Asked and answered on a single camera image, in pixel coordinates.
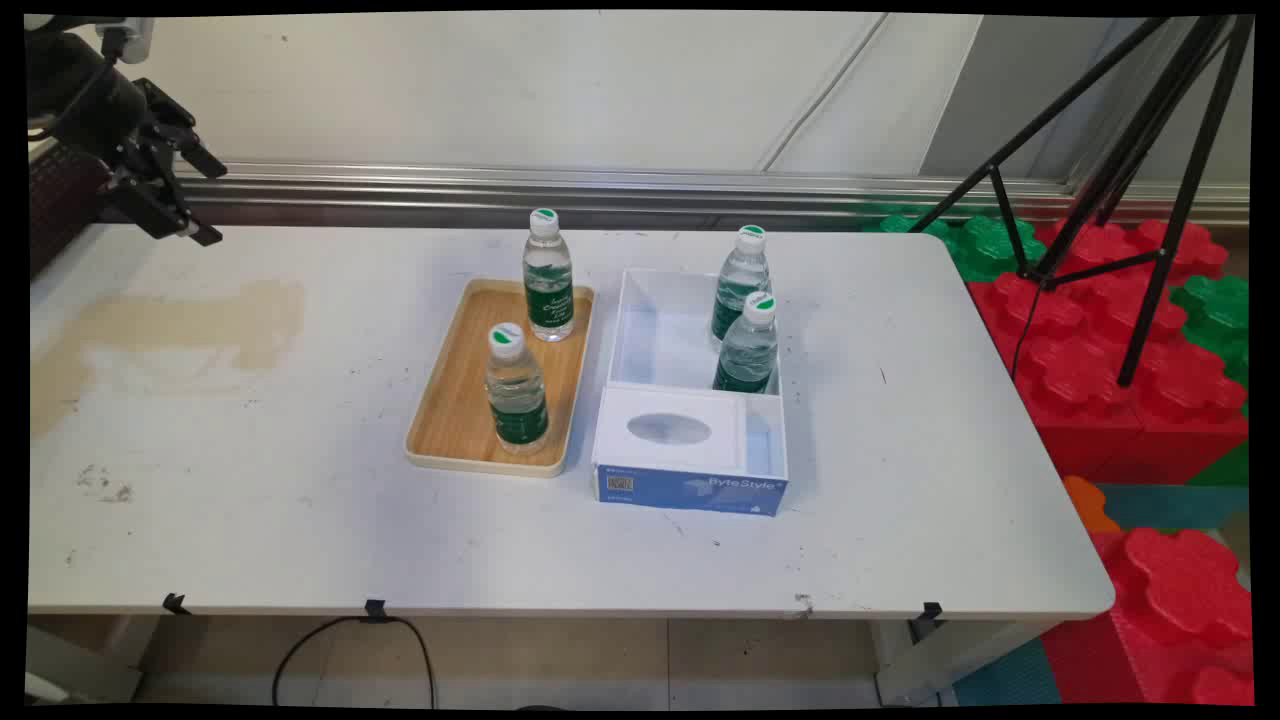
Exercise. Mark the white box with blue side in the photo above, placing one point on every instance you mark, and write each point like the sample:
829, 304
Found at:
680, 490

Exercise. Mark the orange foam piece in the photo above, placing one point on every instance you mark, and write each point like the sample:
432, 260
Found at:
1085, 500

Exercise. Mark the aluminium rail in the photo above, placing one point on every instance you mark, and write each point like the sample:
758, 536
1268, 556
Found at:
600, 190

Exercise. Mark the black table edge clip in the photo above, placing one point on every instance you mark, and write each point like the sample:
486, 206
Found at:
175, 603
930, 612
375, 610

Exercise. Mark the large red foam block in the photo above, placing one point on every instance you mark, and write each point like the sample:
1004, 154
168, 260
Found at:
1090, 370

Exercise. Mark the black tripod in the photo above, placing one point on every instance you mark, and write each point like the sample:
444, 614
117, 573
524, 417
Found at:
1160, 250

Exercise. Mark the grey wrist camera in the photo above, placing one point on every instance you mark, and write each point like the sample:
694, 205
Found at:
130, 38

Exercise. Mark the green label water bottle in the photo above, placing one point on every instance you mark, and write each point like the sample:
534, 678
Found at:
548, 295
738, 290
517, 400
747, 355

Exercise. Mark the green foam block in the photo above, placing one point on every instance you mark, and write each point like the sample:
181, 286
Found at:
1220, 305
985, 245

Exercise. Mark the white table leg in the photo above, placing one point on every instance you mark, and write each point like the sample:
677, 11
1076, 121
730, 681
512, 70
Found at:
930, 665

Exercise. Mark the teal foam mat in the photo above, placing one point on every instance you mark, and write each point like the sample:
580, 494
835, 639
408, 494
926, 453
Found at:
1170, 505

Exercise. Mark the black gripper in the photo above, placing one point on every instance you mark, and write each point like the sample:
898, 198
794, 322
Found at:
85, 100

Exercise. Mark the dark mesh panel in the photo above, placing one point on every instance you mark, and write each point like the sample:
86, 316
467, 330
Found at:
60, 215

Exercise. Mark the wooden tray with cream rim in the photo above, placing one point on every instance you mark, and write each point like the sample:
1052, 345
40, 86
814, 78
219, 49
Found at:
460, 400

